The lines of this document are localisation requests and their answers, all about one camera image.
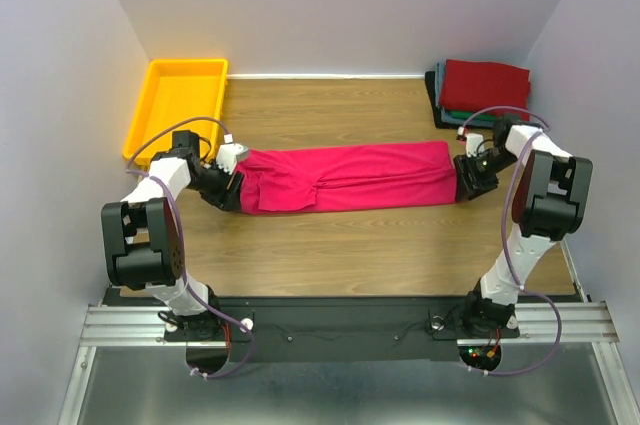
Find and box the folded green t shirt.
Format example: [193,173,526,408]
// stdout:
[441,109,497,128]

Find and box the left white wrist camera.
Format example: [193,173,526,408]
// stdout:
[215,143,250,175]

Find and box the yellow plastic tray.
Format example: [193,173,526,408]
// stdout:
[122,58,228,167]

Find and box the folded blue grey t shirt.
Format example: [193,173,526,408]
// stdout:
[434,60,447,108]

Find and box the pink t shirt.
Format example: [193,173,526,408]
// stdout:
[239,141,457,215]

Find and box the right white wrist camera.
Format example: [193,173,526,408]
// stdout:
[457,127,485,158]

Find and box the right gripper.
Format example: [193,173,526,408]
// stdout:
[452,147,518,202]

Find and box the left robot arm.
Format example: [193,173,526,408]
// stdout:
[101,130,250,341]

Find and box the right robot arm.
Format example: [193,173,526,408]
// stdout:
[453,115,593,335]

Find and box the folded black t shirt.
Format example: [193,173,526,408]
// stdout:
[424,71,493,130]

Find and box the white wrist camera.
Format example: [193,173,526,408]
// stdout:
[457,127,485,158]
[215,143,250,175]

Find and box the folded red t shirt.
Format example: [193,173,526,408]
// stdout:
[438,59,531,119]

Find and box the aluminium frame rail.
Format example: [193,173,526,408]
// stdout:
[57,164,624,425]

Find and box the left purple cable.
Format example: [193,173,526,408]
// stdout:
[124,116,256,380]

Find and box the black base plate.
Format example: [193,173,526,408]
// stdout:
[158,297,519,369]

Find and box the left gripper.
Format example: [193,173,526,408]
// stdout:
[188,158,245,212]

